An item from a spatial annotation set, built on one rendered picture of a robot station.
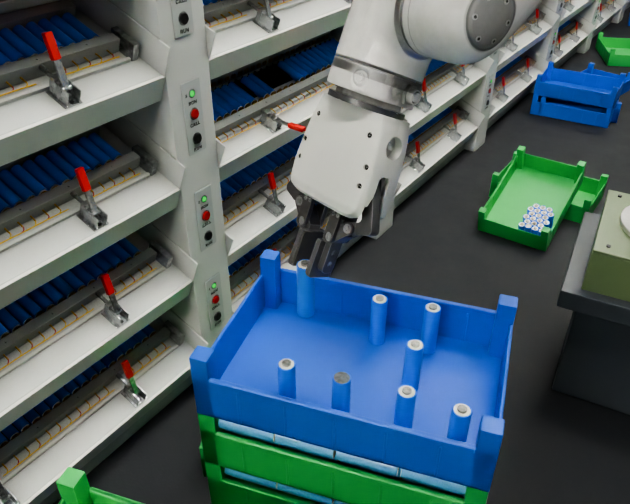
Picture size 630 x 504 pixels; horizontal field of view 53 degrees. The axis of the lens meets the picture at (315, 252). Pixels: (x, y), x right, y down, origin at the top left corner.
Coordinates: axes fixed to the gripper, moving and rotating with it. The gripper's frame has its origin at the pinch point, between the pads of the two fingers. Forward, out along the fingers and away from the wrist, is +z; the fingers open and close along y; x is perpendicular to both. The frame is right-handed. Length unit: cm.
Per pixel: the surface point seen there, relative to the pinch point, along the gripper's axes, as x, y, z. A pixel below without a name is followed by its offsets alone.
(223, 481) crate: 0.7, 1.0, 29.2
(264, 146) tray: -37, 52, 1
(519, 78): -200, 95, -35
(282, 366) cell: 2.6, -3.1, 11.1
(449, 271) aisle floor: -101, 39, 23
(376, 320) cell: -11.2, -2.6, 7.3
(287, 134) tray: -43, 53, -1
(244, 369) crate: -0.4, 4.4, 16.6
